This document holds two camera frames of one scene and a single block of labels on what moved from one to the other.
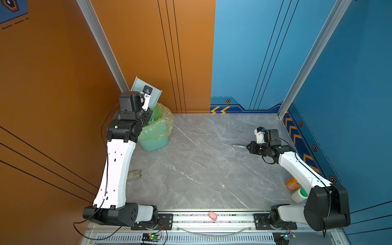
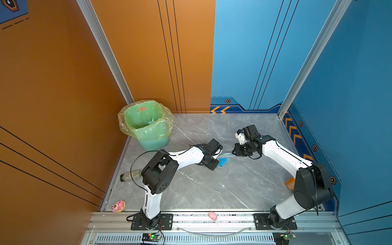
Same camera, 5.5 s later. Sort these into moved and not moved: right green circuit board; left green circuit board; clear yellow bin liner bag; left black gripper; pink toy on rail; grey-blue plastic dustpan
Moved: left black gripper; grey-blue plastic dustpan
Not moved: right green circuit board; left green circuit board; clear yellow bin liner bag; pink toy on rail
